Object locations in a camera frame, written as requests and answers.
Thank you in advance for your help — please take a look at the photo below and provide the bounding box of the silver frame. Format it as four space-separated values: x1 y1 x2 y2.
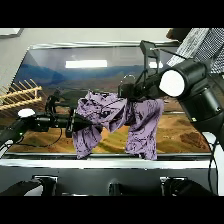
0 152 224 197

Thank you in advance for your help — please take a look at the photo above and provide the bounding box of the dark checked garment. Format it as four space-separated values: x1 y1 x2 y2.
193 28 224 75

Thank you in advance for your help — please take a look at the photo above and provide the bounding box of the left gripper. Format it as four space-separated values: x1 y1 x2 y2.
65 108 82 139

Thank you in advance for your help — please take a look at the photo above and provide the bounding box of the wooden rack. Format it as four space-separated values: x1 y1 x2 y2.
0 78 44 112

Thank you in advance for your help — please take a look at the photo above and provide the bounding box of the pale checked garment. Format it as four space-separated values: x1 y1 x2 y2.
166 28 212 68

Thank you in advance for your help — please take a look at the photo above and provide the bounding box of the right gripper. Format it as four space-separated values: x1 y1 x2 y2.
117 81 148 101

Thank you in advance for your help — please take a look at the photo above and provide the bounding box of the black cable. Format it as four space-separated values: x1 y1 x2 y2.
16 125 64 149
206 138 222 195

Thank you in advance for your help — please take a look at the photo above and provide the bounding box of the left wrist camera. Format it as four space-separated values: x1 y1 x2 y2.
44 89 63 116

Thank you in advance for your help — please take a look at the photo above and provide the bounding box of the purple printed shirt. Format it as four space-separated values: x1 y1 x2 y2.
71 91 165 161

